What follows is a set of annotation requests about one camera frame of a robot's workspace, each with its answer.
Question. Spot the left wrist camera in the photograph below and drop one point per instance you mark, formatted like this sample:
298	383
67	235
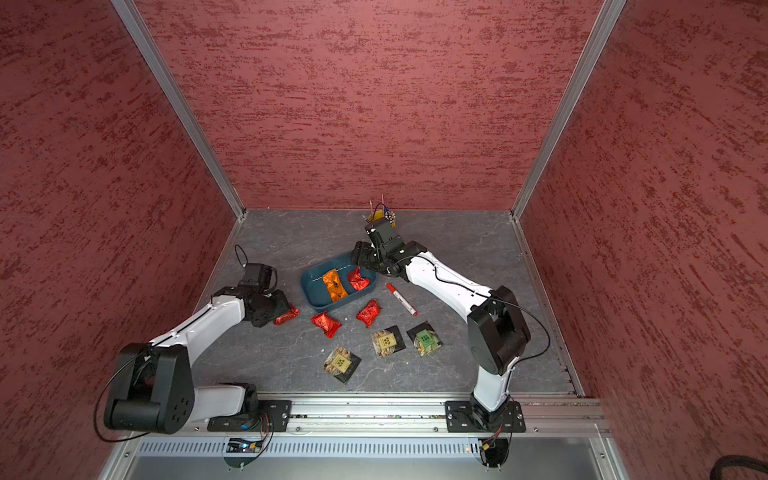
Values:
259	276

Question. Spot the red white marker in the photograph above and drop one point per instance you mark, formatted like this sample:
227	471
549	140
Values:
406	304

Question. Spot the teal plastic storage box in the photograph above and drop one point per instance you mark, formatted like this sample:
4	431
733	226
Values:
315	291

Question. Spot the black yellow tea pouch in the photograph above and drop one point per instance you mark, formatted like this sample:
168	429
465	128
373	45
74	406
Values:
341	364
388	341

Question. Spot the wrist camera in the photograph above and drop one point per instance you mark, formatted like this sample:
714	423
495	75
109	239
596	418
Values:
259	276
381	232

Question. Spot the yellow pen cup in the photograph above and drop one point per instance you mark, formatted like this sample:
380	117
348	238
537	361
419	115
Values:
382	212

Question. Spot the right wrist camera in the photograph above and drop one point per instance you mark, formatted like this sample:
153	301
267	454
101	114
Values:
381	232

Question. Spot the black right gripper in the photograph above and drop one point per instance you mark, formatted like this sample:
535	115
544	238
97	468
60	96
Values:
362	254

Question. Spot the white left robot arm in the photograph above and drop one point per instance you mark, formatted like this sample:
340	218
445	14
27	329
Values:
152	388

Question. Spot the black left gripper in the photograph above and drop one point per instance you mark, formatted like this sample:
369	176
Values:
282	308

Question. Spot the red foil tea bag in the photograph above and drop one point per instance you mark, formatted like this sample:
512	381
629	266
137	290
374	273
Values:
291	314
369	313
327	324

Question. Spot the black green tea pouch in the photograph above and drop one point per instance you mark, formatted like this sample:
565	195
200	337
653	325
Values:
425	339

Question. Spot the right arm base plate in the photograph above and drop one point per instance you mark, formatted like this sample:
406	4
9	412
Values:
471	417

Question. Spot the aluminium front rail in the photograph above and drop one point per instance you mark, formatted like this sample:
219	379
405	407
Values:
384	415

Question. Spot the orange foil tea bag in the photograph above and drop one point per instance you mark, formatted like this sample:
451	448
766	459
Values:
334	285

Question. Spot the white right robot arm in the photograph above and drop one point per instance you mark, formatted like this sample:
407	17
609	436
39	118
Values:
497	331

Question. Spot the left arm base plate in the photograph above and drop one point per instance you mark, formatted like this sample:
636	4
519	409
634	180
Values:
273	415

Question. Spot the small red tea bag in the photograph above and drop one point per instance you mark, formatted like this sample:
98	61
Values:
357	281

